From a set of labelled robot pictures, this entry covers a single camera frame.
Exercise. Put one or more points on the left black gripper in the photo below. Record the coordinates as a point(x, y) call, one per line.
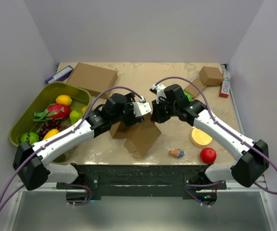
point(132, 119)

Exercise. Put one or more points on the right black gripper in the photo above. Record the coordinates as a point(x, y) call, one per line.
point(157, 116)

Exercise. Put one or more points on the brown cardboard box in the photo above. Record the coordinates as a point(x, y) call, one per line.
point(139, 137)

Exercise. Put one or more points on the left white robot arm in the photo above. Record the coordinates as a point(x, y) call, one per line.
point(33, 162)

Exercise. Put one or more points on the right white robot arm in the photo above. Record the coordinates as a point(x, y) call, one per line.
point(248, 156)

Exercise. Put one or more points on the green flat box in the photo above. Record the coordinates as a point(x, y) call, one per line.
point(189, 96)

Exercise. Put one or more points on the large flat cardboard box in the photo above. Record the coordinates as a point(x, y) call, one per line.
point(92, 78)

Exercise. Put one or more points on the small cardboard cube box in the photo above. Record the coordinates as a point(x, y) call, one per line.
point(211, 76)

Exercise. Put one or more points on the red white box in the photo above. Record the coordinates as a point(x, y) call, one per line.
point(225, 85)

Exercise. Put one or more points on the purple white box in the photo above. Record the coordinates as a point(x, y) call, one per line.
point(60, 76)

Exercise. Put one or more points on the olive green plastic bin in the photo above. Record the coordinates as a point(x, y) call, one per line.
point(47, 96)

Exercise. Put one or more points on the green pear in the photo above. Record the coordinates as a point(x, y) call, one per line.
point(74, 116)

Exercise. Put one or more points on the small colourful toy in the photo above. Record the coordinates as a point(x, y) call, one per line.
point(177, 153)

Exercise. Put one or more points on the yellow lemon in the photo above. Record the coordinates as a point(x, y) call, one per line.
point(64, 99)

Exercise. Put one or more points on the red apple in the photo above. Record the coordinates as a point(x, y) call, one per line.
point(208, 155)

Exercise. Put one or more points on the red dragon fruit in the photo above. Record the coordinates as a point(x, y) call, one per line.
point(53, 112)

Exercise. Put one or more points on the dark purple grapes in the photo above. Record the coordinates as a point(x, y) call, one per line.
point(47, 126)

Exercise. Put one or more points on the yellow mango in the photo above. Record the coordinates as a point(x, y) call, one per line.
point(51, 133)

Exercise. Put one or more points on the green round fruit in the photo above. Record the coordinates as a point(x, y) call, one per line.
point(30, 137)

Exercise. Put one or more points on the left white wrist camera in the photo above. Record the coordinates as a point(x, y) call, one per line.
point(141, 109)

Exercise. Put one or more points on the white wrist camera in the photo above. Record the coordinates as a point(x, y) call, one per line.
point(158, 90)
point(141, 109)

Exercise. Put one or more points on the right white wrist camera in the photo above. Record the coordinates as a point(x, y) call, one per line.
point(158, 90)

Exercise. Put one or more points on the black base frame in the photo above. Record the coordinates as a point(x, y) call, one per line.
point(185, 181)

